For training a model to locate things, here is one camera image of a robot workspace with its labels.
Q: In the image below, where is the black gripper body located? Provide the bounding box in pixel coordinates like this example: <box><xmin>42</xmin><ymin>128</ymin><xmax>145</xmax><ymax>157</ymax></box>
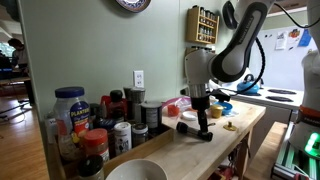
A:
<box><xmin>190</xmin><ymin>95</ymin><xmax>212</xmax><ymax>112</ymax></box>

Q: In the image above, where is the white plastic lid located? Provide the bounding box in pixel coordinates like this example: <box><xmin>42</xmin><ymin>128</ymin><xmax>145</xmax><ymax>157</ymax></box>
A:
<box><xmin>181</xmin><ymin>110</ymin><xmax>199</xmax><ymax>122</ymax></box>

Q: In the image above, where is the gold metal cup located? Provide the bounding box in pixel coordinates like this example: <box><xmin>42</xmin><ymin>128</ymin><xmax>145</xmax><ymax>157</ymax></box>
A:
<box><xmin>210</xmin><ymin>104</ymin><xmax>225</xmax><ymax>120</ymax></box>

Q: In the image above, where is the small gold metal lid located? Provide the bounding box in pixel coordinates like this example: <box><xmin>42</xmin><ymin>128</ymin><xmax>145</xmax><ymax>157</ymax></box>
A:
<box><xmin>222</xmin><ymin>121</ymin><xmax>239</xmax><ymax>132</ymax></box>

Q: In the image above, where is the plastic bag with red cup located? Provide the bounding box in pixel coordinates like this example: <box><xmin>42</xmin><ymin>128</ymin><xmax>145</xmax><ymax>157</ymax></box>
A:
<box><xmin>161</xmin><ymin>96</ymin><xmax>193</xmax><ymax>118</ymax></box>

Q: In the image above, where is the can with silver lid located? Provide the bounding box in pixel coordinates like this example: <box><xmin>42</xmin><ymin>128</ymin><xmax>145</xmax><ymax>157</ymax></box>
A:
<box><xmin>140</xmin><ymin>101</ymin><xmax>164</xmax><ymax>130</ymax></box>

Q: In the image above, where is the blue kettle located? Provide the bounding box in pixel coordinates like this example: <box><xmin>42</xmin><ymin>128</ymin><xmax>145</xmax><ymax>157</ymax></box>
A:
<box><xmin>236</xmin><ymin>73</ymin><xmax>261</xmax><ymax>95</ymax></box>

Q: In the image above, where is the wooden tray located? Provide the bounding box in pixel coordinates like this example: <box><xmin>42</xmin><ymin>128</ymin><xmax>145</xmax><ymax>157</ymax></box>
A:
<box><xmin>46</xmin><ymin>124</ymin><xmax>176</xmax><ymax>180</ymax></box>

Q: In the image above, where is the small jar with dark lid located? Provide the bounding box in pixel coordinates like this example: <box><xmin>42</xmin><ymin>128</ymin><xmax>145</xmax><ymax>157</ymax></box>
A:
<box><xmin>131</xmin><ymin>123</ymin><xmax>150</xmax><ymax>148</ymax></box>

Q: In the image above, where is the metal pepper grinder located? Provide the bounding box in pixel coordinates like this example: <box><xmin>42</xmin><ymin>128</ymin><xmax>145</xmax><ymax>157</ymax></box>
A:
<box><xmin>122</xmin><ymin>86</ymin><xmax>147</xmax><ymax>123</ymax></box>

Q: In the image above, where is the white stove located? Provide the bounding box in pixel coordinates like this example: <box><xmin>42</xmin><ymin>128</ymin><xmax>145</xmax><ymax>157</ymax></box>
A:
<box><xmin>229</xmin><ymin>85</ymin><xmax>305</xmax><ymax>112</ymax></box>

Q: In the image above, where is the wooden spice rack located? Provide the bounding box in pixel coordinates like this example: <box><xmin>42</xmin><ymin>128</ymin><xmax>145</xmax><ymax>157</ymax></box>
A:
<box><xmin>185</xmin><ymin>5</ymin><xmax>221</xmax><ymax>46</ymax></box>

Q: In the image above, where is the white spice shaker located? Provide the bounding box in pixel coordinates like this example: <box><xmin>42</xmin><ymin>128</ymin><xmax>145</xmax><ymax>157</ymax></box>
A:
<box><xmin>113</xmin><ymin>121</ymin><xmax>133</xmax><ymax>156</ymax></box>

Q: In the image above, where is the white bowl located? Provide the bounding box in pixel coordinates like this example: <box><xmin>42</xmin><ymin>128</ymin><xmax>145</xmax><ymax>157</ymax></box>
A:
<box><xmin>105</xmin><ymin>158</ymin><xmax>169</xmax><ymax>180</ymax></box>

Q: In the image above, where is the red bottle with black cap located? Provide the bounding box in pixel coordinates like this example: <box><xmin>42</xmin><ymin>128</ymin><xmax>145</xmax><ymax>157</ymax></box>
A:
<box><xmin>107</xmin><ymin>89</ymin><xmax>128</xmax><ymax>122</ymax></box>

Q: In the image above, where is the black hanging pan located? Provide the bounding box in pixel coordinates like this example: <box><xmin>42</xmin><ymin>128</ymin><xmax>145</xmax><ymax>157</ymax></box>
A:
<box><xmin>221</xmin><ymin>0</ymin><xmax>239</xmax><ymax>31</ymax></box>

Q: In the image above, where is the dark jar with blue lid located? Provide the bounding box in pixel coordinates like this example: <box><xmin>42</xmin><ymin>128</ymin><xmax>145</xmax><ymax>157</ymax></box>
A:
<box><xmin>95</xmin><ymin>118</ymin><xmax>117</xmax><ymax>158</ymax></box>

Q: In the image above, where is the white paper on fridge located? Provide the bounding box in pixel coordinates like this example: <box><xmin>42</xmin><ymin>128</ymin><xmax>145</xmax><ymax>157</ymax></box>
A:
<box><xmin>274</xmin><ymin>30</ymin><xmax>289</xmax><ymax>51</ymax></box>

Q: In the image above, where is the spice jar with red lid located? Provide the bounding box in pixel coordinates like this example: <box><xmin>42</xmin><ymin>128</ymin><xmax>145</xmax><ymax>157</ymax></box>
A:
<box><xmin>82</xmin><ymin>128</ymin><xmax>111</xmax><ymax>163</ymax></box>

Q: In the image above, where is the jar with black lid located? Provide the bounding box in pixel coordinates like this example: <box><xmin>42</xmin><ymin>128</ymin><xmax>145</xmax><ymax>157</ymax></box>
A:
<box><xmin>76</xmin><ymin>154</ymin><xmax>106</xmax><ymax>180</ymax></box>

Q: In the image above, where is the blue paper on fridge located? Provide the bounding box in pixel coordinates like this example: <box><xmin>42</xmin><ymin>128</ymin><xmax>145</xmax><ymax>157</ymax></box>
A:
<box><xmin>297</xmin><ymin>28</ymin><xmax>313</xmax><ymax>48</ymax></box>

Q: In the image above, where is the Planters jar with blue lid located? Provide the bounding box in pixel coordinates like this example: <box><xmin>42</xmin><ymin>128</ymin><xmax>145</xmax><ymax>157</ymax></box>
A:
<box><xmin>53</xmin><ymin>86</ymin><xmax>91</xmax><ymax>142</ymax></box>

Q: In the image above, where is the person in background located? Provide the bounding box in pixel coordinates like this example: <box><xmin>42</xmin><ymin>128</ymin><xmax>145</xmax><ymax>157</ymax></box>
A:
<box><xmin>7</xmin><ymin>37</ymin><xmax>35</xmax><ymax>105</ymax></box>

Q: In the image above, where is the white wall outlet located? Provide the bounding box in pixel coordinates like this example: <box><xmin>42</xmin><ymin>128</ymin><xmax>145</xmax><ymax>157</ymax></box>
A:
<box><xmin>132</xmin><ymin>69</ymin><xmax>146</xmax><ymax>89</ymax></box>

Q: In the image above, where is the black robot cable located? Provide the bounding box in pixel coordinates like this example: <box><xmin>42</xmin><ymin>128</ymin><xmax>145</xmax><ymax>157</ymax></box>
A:
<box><xmin>229</xmin><ymin>36</ymin><xmax>267</xmax><ymax>98</ymax></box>

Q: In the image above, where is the decorative wall plate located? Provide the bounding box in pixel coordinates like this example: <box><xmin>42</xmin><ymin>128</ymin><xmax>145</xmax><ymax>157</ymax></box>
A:
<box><xmin>115</xmin><ymin>0</ymin><xmax>152</xmax><ymax>14</ymax></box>

